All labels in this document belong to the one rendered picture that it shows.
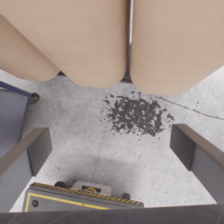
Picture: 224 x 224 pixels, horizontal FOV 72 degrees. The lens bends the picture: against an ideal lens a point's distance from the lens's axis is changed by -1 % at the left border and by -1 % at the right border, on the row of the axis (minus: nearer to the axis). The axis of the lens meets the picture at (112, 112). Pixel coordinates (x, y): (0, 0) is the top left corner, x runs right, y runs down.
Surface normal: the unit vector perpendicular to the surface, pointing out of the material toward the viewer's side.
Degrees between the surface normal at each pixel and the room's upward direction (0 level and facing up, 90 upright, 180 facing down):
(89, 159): 0
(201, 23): 90
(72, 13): 90
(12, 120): 0
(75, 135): 0
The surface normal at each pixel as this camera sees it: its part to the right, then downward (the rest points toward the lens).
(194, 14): -0.18, 0.98
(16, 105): -0.09, -0.12
